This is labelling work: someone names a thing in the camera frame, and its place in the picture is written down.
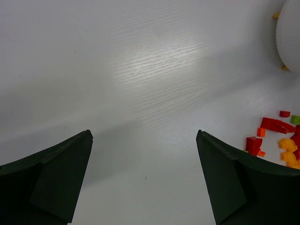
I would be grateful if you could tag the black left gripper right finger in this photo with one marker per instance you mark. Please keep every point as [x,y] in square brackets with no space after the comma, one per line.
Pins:
[247,190]

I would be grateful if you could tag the light green small lego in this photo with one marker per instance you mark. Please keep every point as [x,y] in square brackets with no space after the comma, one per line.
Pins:
[295,119]

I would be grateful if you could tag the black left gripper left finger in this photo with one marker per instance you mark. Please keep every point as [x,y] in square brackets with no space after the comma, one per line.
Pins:
[43,188]

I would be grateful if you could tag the white divided round container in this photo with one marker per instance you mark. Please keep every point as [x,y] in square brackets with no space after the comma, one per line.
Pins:
[288,35]

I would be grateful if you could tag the small red lego brick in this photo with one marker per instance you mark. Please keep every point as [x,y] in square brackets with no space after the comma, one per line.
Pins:
[284,114]

